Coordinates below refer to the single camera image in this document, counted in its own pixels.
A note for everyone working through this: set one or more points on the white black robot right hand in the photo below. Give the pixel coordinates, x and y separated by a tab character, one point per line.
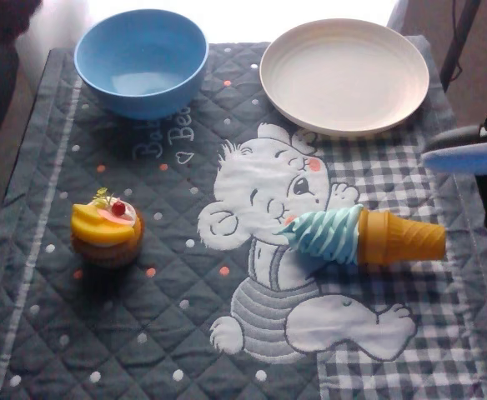
468	158

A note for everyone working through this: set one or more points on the teal striped toy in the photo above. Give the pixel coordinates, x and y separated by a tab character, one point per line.
377	237

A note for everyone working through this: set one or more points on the toy cupcake with fruit topping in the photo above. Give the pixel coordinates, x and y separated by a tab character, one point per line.
106	233

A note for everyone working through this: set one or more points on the white round plate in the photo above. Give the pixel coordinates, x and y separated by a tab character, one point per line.
343	79

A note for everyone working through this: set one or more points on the blue bowl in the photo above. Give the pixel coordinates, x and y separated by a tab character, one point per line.
143	62

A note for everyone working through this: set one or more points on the black tripod pole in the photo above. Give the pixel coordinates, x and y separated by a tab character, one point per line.
460	37

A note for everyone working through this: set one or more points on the grey quilt with bear print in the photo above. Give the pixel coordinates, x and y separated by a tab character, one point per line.
143	316

